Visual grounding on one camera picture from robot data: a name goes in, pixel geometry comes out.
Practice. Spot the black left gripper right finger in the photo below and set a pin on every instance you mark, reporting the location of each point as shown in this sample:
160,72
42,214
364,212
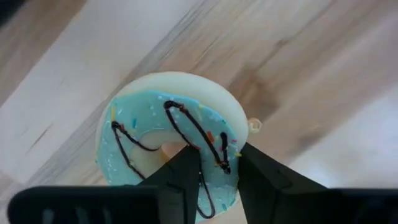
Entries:
267,193

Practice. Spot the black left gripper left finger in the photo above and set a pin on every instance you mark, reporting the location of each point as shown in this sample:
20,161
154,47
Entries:
180,186

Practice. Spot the mint iced donut chocolate drizzle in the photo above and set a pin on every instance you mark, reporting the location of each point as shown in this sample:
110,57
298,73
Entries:
140,115

